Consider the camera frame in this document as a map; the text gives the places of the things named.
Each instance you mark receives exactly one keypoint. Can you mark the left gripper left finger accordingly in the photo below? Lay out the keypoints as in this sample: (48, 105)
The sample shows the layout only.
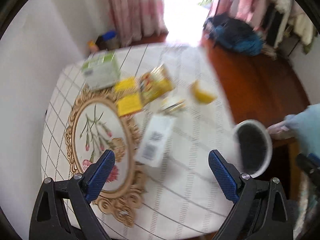
(62, 209)

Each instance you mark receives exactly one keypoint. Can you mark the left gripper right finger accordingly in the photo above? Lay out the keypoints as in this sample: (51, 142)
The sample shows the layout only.
(260, 209)

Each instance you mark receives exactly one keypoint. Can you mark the yellow fruit peel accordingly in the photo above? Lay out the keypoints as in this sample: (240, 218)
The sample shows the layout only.
(200, 95)

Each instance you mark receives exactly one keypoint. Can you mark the yellow white wrapper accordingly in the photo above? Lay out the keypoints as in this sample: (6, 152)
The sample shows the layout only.
(172, 105)

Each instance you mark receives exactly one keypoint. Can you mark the yellow box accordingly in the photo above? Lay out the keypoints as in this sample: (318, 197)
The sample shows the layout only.
(128, 100)

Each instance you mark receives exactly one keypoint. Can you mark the green white carton box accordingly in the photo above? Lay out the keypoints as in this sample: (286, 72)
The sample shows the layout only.
(101, 70)

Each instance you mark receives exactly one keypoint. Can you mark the yellow snack bag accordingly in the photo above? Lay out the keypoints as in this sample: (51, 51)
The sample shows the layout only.
(155, 83)

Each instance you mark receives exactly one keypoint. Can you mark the white trash bin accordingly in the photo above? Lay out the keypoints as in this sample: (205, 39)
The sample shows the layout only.
(255, 146)

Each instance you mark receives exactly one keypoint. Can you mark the light blue clothed person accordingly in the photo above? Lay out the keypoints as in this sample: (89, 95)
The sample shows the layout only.
(304, 126)

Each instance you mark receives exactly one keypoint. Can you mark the white patterned bed cover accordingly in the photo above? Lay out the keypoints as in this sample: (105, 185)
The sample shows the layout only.
(179, 198)

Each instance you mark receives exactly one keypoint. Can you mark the orange cap bottle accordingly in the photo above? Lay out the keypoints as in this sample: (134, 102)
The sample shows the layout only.
(92, 46)

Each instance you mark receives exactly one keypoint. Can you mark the blue black clothes pile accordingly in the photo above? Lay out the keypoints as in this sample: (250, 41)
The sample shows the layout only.
(233, 34)

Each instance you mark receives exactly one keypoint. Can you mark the blue lid plastic jar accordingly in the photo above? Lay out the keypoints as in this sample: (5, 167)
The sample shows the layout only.
(111, 40)

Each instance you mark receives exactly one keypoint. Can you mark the clothes rack with garments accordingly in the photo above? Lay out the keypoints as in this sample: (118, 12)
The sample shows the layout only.
(274, 20)

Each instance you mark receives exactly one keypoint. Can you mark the pink floral curtain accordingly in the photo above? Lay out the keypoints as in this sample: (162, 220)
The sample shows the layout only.
(136, 19)

